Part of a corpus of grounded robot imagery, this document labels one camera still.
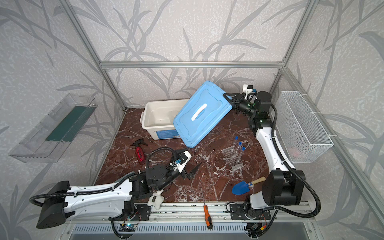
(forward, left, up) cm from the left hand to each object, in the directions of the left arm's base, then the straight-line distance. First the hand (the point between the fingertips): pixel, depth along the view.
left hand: (196, 151), depth 67 cm
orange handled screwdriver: (-23, -6, -23) cm, 33 cm away
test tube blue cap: (+19, -28, -25) cm, 42 cm away
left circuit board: (-27, +33, -28) cm, 51 cm away
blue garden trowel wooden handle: (-8, -26, -27) cm, 39 cm away
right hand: (+24, -13, +15) cm, 31 cm away
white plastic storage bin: (+39, +29, -22) cm, 54 cm away
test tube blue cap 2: (+17, -31, -29) cm, 45 cm away
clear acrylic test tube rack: (+10, -20, -25) cm, 34 cm away
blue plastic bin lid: (+19, -2, +4) cm, 20 cm away
